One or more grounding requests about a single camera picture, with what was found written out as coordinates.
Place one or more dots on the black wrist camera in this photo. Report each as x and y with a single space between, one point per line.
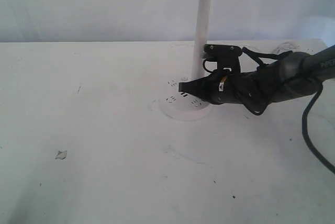
226 57

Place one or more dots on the white power strip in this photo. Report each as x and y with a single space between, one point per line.
294 47

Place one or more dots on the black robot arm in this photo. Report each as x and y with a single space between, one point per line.
256 80

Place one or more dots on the torn tape scrap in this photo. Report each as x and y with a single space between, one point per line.
61 155

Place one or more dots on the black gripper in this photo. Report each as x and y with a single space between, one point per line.
221 87

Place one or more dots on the white desk lamp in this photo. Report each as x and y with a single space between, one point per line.
181 106

